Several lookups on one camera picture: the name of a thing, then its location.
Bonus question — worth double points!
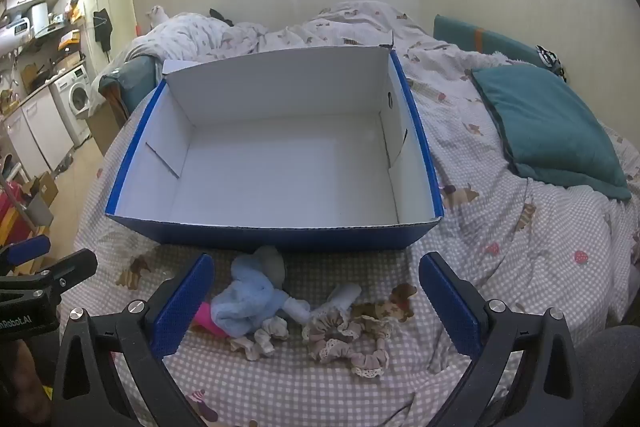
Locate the white washing machine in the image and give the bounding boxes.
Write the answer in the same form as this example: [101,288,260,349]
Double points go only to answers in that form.
[54,66,94,146]

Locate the person's left forearm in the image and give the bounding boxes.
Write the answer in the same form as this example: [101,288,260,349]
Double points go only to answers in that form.
[0,343,53,427]

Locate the dusty pink lace scrunchie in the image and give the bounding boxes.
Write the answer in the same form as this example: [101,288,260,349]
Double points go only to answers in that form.
[350,317,393,378]

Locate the brown cardboard box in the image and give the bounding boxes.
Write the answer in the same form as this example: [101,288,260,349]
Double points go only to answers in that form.
[27,172,60,212]

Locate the red item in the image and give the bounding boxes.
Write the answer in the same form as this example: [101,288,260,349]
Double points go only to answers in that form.
[0,179,23,228]

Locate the white base cabinets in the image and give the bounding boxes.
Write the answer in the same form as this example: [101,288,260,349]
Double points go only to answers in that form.
[2,84,76,178]

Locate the pink sock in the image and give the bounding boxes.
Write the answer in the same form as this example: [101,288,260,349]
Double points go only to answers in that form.
[195,302,231,338]

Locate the blue and white cardboard box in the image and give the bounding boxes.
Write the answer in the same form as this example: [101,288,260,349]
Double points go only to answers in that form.
[104,44,446,253]

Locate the white quilted blanket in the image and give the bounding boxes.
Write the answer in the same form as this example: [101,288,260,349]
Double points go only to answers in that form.
[107,12,281,72]

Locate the white plush toy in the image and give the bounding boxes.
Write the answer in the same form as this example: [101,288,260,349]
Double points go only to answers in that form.
[146,5,169,30]

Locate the white cylinder appliance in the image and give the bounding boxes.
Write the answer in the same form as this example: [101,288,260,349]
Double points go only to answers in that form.
[30,2,51,32]

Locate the teal pillow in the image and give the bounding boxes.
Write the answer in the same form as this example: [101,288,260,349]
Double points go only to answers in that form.
[471,66,632,200]

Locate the white fuzzy cloth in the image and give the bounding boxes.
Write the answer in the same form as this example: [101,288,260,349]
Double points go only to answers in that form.
[492,51,531,68]

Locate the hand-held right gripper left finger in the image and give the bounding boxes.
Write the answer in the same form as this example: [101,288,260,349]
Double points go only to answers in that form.
[50,253,216,427]

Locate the brown lace-trimmed scrunchie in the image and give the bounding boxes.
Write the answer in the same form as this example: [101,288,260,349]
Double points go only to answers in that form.
[301,309,361,363]

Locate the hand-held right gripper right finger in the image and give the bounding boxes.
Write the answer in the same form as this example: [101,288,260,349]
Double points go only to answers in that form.
[419,252,586,427]

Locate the grey cloth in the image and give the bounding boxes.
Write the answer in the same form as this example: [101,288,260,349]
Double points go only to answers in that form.
[565,324,640,427]

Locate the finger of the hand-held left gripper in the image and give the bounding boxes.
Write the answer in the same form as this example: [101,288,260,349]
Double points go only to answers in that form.
[0,234,52,268]
[15,249,99,305]

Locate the light blue fluffy sock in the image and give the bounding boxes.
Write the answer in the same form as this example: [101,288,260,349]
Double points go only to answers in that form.
[212,252,313,338]

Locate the cluttered shelf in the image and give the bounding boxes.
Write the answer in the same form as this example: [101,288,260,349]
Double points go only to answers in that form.
[52,0,86,62]

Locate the teal headboard cushion orange stripe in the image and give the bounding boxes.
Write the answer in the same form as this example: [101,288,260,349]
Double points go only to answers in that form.
[433,14,546,68]

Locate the black and white patterned item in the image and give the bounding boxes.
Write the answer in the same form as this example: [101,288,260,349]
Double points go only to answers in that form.
[537,44,567,82]

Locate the black hanging garment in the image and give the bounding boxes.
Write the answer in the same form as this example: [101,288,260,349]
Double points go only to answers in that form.
[93,8,115,52]

